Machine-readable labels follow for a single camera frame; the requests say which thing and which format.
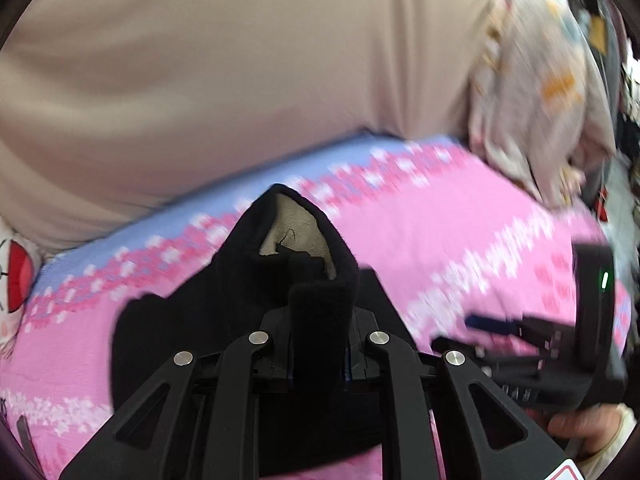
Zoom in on black pants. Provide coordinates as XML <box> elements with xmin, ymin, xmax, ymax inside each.
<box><xmin>110</xmin><ymin>184</ymin><xmax>410</xmax><ymax>477</ymax></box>

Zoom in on right hand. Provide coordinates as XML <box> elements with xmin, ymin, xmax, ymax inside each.
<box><xmin>547</xmin><ymin>405</ymin><xmax>622</xmax><ymax>455</ymax></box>

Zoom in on pink rose bed sheet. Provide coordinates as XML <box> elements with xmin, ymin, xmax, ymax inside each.
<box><xmin>1</xmin><ymin>134</ymin><xmax>604</xmax><ymax>479</ymax></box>

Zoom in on cat face pillow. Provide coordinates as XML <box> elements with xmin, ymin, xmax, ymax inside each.
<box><xmin>0</xmin><ymin>219</ymin><xmax>43</xmax><ymax>359</ymax></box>

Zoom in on floral beige blanket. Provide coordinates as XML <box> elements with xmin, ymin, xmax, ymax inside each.
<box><xmin>468</xmin><ymin>0</ymin><xmax>615</xmax><ymax>209</ymax></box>

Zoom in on beige duvet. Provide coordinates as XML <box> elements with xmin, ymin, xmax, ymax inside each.
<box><xmin>1</xmin><ymin>0</ymin><xmax>491</xmax><ymax>252</ymax></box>

